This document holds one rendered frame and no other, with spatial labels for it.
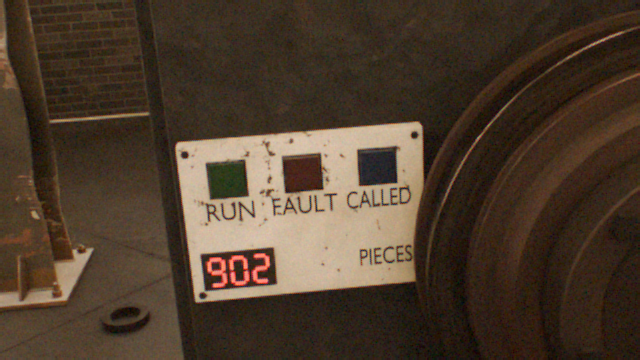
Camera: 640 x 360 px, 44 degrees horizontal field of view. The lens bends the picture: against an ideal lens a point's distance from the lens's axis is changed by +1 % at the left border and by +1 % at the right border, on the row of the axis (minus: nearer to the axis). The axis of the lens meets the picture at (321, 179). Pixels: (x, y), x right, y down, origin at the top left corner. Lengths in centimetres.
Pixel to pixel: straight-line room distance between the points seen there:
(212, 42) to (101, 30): 612
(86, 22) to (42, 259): 365
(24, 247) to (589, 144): 309
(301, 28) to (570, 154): 30
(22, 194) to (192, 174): 270
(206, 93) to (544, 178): 35
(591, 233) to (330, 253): 31
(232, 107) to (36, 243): 279
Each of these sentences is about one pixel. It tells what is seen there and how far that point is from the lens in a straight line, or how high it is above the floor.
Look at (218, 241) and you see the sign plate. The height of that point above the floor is 113.
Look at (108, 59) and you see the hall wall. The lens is 696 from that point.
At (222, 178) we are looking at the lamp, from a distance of 83.
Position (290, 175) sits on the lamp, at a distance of 83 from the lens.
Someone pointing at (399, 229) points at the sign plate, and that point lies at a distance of 87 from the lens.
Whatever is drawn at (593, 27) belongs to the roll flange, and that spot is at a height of 134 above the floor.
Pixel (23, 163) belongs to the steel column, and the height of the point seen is 60.
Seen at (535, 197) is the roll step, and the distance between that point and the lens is 72.
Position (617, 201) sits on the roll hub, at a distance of 68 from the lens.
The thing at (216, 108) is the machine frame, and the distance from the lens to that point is 84.
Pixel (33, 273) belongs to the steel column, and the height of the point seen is 11.
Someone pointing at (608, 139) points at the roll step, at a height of 126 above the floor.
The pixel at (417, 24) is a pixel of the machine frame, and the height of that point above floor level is 134.
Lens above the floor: 145
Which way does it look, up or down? 18 degrees down
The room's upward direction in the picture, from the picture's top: 4 degrees counter-clockwise
